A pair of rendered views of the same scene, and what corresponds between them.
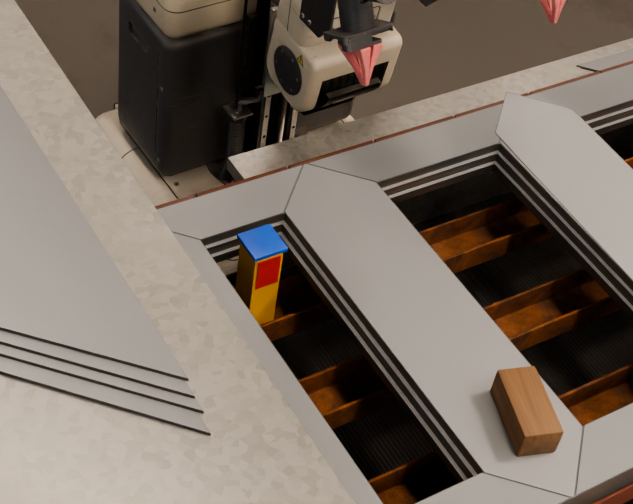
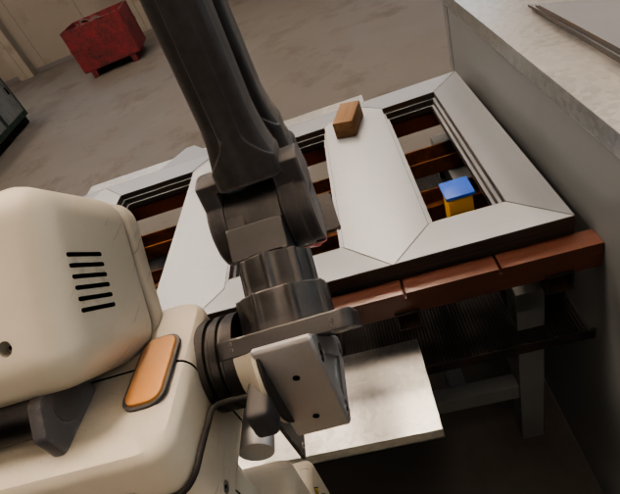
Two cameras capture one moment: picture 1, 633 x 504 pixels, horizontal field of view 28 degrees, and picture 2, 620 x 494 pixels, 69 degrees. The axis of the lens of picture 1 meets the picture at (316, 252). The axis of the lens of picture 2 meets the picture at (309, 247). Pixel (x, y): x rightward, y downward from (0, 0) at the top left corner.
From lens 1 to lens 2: 229 cm
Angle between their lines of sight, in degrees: 84
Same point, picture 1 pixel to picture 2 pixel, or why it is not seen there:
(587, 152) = (180, 269)
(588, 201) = not seen: hidden behind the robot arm
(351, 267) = (397, 187)
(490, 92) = not seen: hidden behind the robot
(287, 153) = (378, 422)
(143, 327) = (565, 13)
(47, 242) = not seen: outside the picture
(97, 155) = (610, 104)
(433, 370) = (379, 141)
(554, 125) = (178, 292)
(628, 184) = (181, 244)
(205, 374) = (526, 22)
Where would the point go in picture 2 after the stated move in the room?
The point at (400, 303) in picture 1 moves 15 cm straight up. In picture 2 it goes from (377, 170) to (362, 116)
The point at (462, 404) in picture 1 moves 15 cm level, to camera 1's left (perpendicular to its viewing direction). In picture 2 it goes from (374, 129) to (423, 130)
